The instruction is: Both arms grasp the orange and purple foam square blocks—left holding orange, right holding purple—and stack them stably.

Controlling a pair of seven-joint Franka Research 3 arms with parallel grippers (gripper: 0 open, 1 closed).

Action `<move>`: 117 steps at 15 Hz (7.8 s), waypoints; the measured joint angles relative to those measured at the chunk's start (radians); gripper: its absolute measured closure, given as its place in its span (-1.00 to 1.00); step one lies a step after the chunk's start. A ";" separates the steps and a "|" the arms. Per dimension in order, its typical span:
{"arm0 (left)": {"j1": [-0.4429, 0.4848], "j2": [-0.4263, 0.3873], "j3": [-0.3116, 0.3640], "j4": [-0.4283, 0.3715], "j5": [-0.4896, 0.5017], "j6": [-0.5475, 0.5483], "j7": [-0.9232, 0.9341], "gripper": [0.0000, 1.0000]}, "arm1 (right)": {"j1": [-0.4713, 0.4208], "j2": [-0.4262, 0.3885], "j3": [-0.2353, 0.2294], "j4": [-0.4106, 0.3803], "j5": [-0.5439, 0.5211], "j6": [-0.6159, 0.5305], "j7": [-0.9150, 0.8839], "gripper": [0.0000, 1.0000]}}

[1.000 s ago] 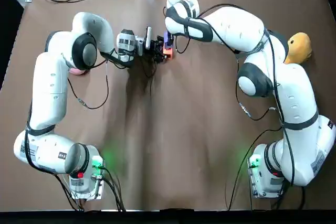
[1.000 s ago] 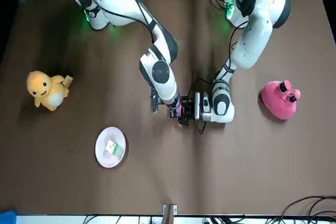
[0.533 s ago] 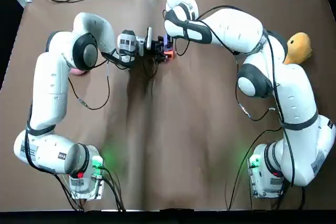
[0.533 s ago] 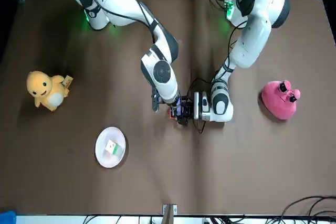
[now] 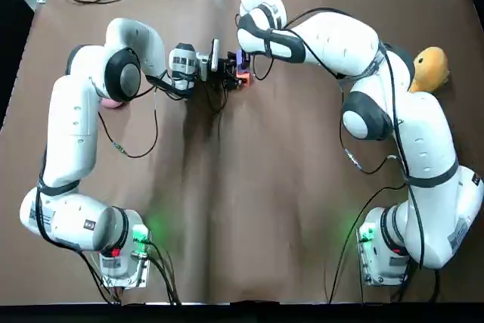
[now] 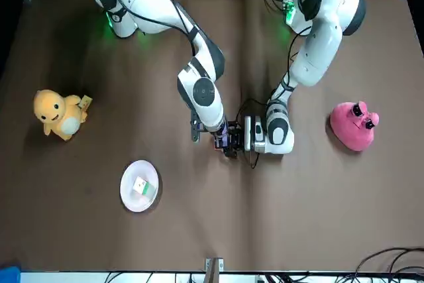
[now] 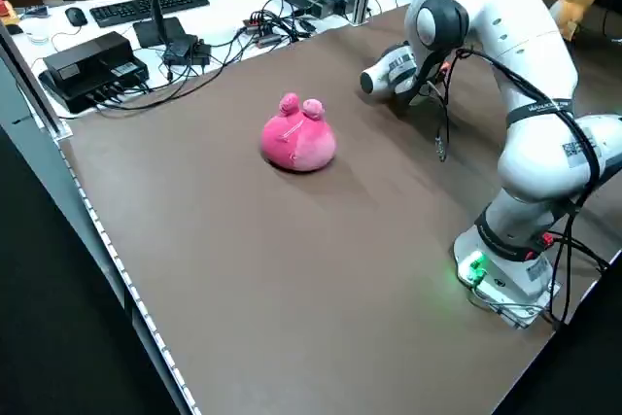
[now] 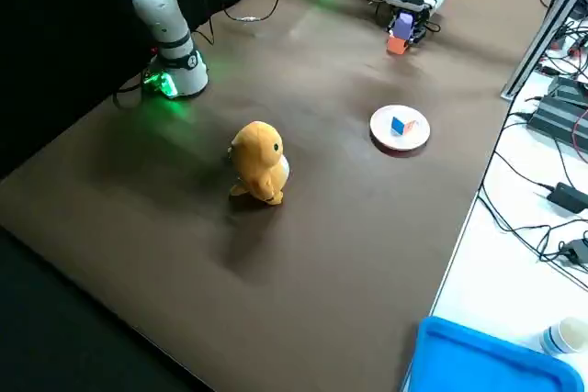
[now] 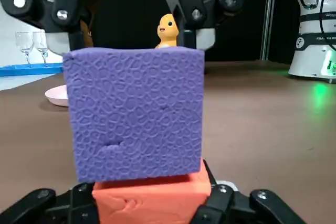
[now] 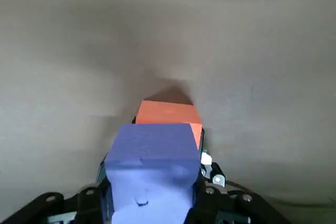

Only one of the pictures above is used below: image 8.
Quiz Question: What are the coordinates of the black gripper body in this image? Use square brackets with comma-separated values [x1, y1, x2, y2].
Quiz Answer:
[408, 10, 436, 44]
[384, 0, 435, 15]

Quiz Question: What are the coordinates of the purple foam square block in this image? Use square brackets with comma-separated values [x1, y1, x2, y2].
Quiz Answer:
[395, 13, 415, 40]

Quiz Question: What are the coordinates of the orange foam square block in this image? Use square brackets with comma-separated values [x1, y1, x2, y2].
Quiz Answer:
[386, 34, 411, 57]

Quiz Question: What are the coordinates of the small puzzle cube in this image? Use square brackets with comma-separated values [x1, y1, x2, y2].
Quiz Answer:
[390, 116, 420, 136]

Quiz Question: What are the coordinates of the pink round plate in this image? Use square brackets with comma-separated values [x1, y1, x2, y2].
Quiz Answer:
[369, 105, 432, 152]

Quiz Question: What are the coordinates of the black power brick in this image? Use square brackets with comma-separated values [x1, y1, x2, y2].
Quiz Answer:
[548, 77, 588, 105]
[526, 93, 588, 145]

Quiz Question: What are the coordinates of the orange plush toy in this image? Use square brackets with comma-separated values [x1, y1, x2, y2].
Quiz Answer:
[228, 120, 291, 206]

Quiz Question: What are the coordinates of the black power adapter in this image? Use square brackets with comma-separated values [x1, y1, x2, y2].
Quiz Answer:
[546, 182, 588, 215]
[558, 238, 588, 265]

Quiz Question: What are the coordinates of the blue plastic tray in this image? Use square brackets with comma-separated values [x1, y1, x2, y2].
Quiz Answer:
[401, 316, 585, 392]

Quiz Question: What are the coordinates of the aluminium frame post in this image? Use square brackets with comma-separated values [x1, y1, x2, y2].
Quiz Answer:
[500, 0, 588, 100]

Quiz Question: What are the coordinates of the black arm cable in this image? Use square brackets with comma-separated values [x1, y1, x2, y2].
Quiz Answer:
[187, 0, 287, 47]

